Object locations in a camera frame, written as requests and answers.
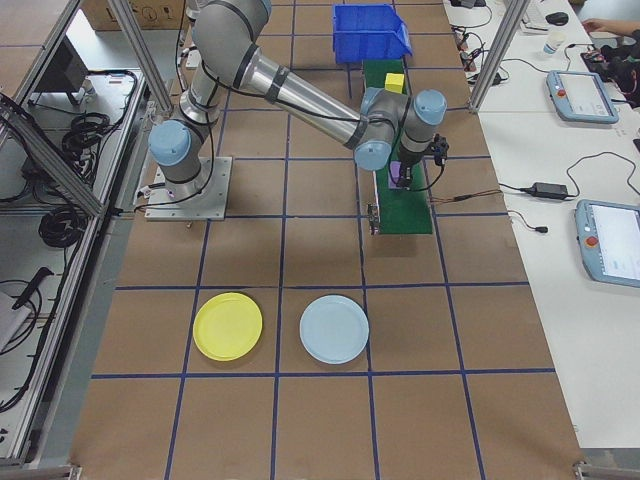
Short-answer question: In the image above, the blue plastic bin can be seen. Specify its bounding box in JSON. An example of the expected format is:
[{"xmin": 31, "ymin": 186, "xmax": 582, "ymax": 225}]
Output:
[{"xmin": 332, "ymin": 3, "xmax": 414, "ymax": 65}]

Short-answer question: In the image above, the blue grey teach pendant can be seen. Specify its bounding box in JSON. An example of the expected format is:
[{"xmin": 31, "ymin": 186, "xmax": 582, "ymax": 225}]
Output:
[
  {"xmin": 544, "ymin": 69, "xmax": 621, "ymax": 124},
  {"xmin": 573, "ymin": 198, "xmax": 640, "ymax": 289}
]

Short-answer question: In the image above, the grey equipment box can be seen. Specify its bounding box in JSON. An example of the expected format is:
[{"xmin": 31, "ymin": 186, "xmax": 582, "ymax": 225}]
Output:
[{"xmin": 29, "ymin": 37, "xmax": 96, "ymax": 106}]

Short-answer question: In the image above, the red orange wire pair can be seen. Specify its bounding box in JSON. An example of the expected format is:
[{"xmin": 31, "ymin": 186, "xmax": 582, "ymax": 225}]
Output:
[{"xmin": 429, "ymin": 189, "xmax": 504, "ymax": 204}]

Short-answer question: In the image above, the white grey sheet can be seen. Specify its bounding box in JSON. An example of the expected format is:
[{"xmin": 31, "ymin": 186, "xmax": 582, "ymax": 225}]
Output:
[{"xmin": 0, "ymin": 289, "xmax": 39, "ymax": 351}]

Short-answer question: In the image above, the white keyboard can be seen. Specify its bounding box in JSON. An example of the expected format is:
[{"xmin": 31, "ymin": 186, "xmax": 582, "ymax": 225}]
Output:
[{"xmin": 522, "ymin": 0, "xmax": 549, "ymax": 31}]

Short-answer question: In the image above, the black cable coil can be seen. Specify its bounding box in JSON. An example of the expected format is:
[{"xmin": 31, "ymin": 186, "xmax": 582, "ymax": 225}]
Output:
[
  {"xmin": 59, "ymin": 112, "xmax": 124, "ymax": 161},
  {"xmin": 38, "ymin": 204, "xmax": 84, "ymax": 249}
]

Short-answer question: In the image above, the aluminium profile post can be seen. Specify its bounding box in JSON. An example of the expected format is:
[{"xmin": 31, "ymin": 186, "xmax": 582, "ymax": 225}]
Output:
[
  {"xmin": 467, "ymin": 0, "xmax": 531, "ymax": 114},
  {"xmin": 107, "ymin": 0, "xmax": 174, "ymax": 114}
]

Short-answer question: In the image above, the yellow plate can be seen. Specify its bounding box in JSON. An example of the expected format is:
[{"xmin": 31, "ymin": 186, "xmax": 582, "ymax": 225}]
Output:
[{"xmin": 192, "ymin": 292, "xmax": 264, "ymax": 362}]

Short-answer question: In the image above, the light blue plate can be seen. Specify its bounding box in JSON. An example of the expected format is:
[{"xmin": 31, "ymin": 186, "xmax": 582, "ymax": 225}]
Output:
[{"xmin": 298, "ymin": 294, "xmax": 371, "ymax": 365}]

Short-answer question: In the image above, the black handle with cable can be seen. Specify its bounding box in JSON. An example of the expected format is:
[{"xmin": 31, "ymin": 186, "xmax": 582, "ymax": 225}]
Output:
[{"xmin": 9, "ymin": 267, "xmax": 56, "ymax": 311}]

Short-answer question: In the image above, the aluminium profile bar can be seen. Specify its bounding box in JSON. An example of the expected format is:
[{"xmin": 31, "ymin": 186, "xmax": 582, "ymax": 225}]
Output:
[
  {"xmin": 572, "ymin": 459, "xmax": 640, "ymax": 480},
  {"xmin": 0, "ymin": 462, "xmax": 84, "ymax": 480}
]

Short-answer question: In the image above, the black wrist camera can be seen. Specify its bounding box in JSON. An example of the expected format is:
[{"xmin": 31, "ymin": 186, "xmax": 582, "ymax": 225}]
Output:
[{"xmin": 430, "ymin": 133, "xmax": 451, "ymax": 166}]

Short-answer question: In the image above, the brown cardboard box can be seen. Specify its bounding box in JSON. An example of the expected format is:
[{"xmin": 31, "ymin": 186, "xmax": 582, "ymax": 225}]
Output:
[{"xmin": 82, "ymin": 0, "xmax": 194, "ymax": 31}]

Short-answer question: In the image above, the green conveyor belt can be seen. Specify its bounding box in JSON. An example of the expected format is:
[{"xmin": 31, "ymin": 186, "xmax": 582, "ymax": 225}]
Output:
[{"xmin": 360, "ymin": 58, "xmax": 434, "ymax": 237}]

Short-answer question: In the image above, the V-shaped metal bar frame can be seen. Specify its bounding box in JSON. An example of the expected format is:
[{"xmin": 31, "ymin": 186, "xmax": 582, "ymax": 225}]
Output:
[{"xmin": 0, "ymin": 0, "xmax": 156, "ymax": 469}]

